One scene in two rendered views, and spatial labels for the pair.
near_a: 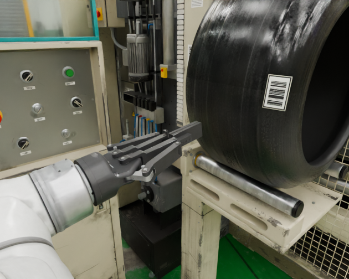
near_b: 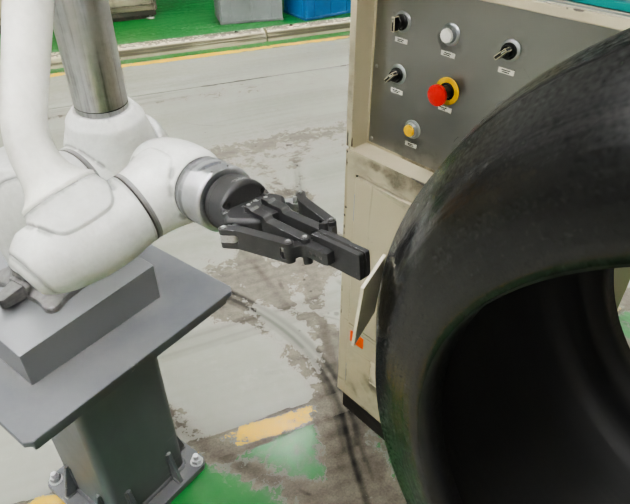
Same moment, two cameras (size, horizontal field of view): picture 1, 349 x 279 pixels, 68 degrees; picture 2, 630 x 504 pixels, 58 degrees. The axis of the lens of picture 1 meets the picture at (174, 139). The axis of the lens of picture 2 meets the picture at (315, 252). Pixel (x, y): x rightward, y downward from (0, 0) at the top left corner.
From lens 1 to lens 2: 0.65 m
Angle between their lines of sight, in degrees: 74
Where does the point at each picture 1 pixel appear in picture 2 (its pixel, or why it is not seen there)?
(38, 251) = (125, 200)
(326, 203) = not seen: outside the picture
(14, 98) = (481, 79)
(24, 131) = not seen: hidden behind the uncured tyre
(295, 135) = (406, 447)
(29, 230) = (145, 187)
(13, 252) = (118, 187)
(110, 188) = (216, 219)
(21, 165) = not seen: hidden behind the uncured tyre
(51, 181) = (191, 171)
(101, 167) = (219, 192)
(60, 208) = (180, 197)
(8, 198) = (167, 159)
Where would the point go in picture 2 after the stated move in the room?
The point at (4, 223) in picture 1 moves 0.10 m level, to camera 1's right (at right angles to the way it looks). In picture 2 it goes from (144, 171) to (128, 213)
